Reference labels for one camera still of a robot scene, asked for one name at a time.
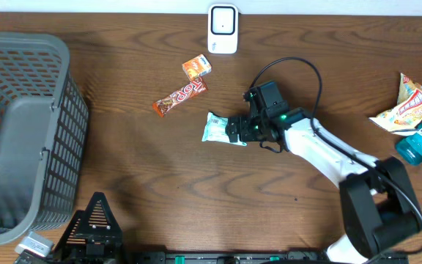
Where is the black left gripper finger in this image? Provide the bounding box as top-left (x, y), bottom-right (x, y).
top-left (53, 210), bottom-right (85, 257)
top-left (78, 192), bottom-right (122, 238)

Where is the light teal snack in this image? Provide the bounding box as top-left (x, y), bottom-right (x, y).
top-left (201, 111), bottom-right (247, 147)

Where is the red Top chocolate bar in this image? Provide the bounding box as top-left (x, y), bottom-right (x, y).
top-left (152, 77), bottom-right (208, 117)

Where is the small orange snack packet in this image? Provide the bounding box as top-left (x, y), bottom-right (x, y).
top-left (182, 54), bottom-right (212, 81)

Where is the teal mouthwash bottle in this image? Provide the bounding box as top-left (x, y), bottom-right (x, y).
top-left (395, 115), bottom-right (422, 166)

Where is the cream snack bag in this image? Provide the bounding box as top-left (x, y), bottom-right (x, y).
top-left (369, 73), bottom-right (422, 136)

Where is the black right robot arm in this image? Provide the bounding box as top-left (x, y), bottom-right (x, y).
top-left (225, 82), bottom-right (422, 263)

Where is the white barcode scanner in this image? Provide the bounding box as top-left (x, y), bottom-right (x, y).
top-left (207, 4), bottom-right (239, 54)

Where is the grey plastic mesh basket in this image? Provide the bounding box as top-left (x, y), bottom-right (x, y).
top-left (0, 32), bottom-right (89, 245)

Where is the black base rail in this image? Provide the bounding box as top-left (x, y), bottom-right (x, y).
top-left (133, 249), bottom-right (410, 264)

